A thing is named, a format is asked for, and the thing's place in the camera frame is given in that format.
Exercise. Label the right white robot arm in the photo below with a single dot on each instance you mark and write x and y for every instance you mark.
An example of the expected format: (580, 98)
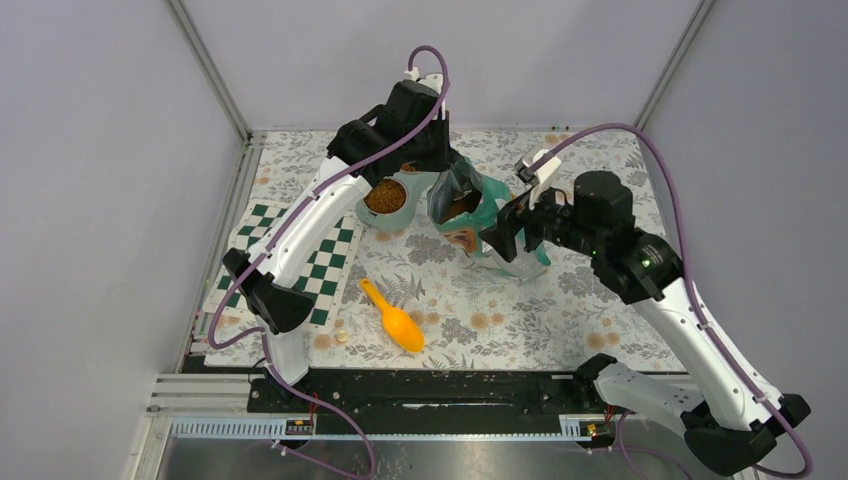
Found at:
(732, 418)

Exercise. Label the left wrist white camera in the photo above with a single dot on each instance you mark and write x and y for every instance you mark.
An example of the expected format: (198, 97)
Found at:
(433, 81)

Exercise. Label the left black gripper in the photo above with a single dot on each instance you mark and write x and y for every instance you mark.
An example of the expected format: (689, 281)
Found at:
(441, 158)

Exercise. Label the green white checkered mat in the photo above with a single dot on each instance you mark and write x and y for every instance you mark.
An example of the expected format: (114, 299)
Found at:
(323, 276)

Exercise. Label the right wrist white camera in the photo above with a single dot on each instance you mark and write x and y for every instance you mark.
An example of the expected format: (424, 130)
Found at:
(537, 169)

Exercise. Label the yellow plastic scoop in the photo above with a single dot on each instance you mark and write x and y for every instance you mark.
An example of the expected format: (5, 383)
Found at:
(396, 322)

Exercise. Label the wrist white camera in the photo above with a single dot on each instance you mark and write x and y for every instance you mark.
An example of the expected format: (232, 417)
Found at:
(537, 169)
(433, 81)

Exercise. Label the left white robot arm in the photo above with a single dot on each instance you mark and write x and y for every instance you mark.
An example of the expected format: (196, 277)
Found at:
(410, 128)

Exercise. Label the teal double pet bowl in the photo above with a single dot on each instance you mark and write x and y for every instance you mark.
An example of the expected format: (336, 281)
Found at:
(391, 206)

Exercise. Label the teal dog food bag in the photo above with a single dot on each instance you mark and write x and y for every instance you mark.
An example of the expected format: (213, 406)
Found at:
(462, 203)

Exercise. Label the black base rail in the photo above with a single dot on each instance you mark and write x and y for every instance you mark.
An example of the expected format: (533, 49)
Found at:
(432, 402)

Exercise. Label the floral tablecloth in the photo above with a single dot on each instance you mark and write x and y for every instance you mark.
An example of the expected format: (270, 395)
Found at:
(474, 317)

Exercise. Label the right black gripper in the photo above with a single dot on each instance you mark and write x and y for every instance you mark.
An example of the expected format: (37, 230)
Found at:
(510, 220)

